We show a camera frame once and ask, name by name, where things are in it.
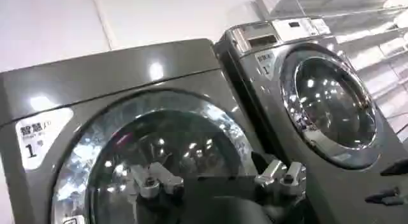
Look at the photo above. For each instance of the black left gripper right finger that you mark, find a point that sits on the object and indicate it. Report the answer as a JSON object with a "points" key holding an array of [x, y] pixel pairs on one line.
{"points": [[288, 180]]}

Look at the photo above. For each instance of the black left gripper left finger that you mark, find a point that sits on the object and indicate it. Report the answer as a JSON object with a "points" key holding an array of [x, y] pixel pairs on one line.
{"points": [[150, 184]]}

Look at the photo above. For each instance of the grey dryer with control panel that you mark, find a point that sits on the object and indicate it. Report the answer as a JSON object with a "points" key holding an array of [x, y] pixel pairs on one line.
{"points": [[334, 193]]}

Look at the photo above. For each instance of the round glass dryer door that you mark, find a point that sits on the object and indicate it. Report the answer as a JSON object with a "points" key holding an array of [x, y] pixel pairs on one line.
{"points": [[165, 132], [334, 107]]}

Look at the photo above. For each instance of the small white door sticker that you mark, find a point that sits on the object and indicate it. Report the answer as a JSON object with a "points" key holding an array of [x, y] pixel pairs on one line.
{"points": [[74, 220]]}

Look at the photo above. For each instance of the white number sticker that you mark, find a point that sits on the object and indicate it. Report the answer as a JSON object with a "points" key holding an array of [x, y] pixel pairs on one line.
{"points": [[265, 64], [39, 139]]}

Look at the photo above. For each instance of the grey dryer with large sticker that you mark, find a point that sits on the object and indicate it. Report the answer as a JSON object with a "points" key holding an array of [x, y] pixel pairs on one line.
{"points": [[105, 72]]}

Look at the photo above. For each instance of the white dryer control panel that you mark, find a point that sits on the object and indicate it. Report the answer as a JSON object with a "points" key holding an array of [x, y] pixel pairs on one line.
{"points": [[296, 28]]}

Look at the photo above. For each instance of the white shelf rack with goods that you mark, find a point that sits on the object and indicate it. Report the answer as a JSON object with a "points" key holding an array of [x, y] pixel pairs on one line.
{"points": [[376, 46]]}

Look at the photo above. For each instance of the black pointed bracket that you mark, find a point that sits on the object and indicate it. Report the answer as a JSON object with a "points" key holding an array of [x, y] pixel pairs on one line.
{"points": [[384, 197]]}

